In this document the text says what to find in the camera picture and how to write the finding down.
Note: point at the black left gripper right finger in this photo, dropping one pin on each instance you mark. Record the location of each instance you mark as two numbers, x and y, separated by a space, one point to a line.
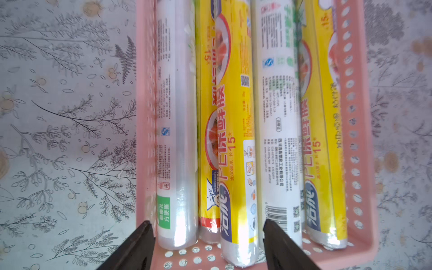
282 253

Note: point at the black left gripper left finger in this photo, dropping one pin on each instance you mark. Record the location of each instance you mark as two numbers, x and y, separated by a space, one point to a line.
135 253

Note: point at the white green plastic wrap roll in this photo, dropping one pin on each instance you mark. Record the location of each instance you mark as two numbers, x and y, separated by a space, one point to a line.
276 94

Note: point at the pink perforated plastic basket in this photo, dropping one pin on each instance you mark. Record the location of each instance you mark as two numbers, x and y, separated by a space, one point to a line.
363 228

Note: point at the yellow plastic wrap roll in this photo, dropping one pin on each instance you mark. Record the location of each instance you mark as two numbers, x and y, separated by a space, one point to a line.
206 68
321 124
236 133

